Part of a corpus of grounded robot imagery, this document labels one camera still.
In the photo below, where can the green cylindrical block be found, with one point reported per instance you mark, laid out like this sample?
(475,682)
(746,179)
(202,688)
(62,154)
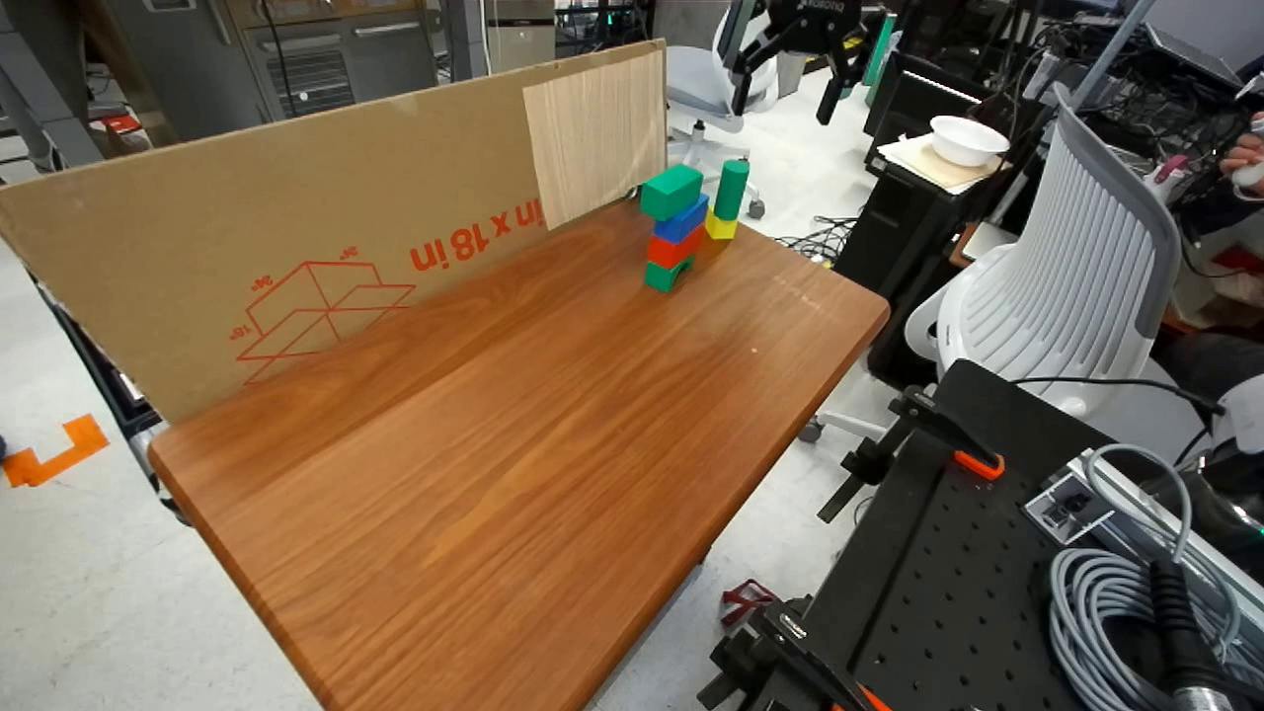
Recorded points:
(733,188)

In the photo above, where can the small green base block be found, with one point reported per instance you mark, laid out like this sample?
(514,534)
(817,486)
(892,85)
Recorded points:
(665,274)

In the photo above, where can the red rectangular block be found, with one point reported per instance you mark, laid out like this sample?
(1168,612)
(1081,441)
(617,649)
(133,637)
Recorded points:
(672,246)

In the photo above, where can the blue rectangular block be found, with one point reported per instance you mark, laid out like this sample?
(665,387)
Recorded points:
(680,220)

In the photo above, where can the small yellow block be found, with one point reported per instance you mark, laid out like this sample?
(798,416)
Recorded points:
(720,228)

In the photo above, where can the large green rectangular block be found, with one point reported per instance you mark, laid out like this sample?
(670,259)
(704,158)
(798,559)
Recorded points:
(670,192)

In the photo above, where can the light plywood panel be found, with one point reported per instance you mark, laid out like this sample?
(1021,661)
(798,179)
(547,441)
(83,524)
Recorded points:
(595,133)

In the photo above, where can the black side stand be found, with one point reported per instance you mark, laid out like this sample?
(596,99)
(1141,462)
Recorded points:
(909,251)

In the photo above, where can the brown cardboard sheet with print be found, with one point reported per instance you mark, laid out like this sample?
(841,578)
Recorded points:
(260,251)

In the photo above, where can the white bowl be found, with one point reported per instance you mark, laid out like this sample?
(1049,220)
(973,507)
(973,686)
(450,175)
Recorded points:
(967,134)

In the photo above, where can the white mesh office chair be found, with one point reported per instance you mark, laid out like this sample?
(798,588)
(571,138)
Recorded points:
(1050,261)

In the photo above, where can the silver aluminium rail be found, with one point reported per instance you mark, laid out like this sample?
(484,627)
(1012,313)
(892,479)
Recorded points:
(1160,507)

